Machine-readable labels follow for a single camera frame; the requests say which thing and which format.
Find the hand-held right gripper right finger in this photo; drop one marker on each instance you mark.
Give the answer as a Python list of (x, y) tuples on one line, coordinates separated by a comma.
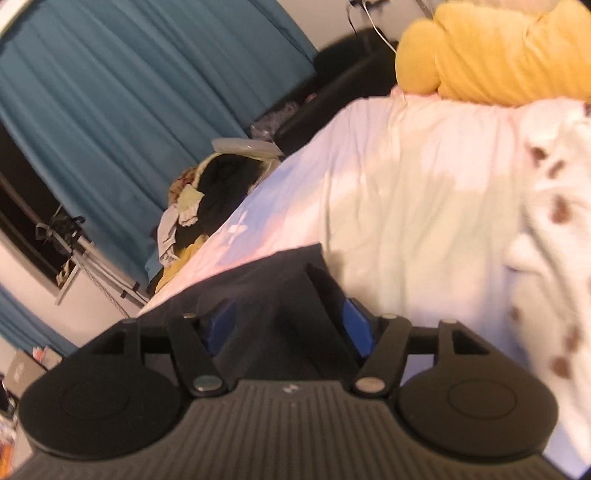
[(356, 326)]

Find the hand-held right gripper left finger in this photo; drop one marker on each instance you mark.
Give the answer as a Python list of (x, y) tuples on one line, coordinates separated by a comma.
[(220, 326)]

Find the dark navy garment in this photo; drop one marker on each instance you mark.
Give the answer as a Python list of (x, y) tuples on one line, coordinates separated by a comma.
[(281, 318)]

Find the pile of clothes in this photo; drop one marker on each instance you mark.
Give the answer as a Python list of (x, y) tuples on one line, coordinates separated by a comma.
[(207, 203)]

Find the pastel bed sheet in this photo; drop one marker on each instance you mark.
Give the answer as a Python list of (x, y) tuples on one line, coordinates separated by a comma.
[(378, 198)]

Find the cardboard box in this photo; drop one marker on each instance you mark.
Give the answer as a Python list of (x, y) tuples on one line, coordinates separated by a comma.
[(25, 371)]

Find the white brown-spotted fleece blanket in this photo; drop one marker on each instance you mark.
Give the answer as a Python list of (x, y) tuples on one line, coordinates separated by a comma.
[(554, 221)]

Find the teal curtain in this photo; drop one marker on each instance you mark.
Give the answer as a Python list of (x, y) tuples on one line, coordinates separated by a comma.
[(124, 120)]

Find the black chair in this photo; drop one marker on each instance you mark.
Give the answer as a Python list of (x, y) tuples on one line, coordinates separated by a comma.
[(332, 87)]

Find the yellow plush pillow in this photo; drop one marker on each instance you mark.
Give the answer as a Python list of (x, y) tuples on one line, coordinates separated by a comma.
[(494, 50)]

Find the window frame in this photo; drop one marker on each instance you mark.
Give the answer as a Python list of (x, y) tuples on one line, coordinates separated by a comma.
[(64, 258)]

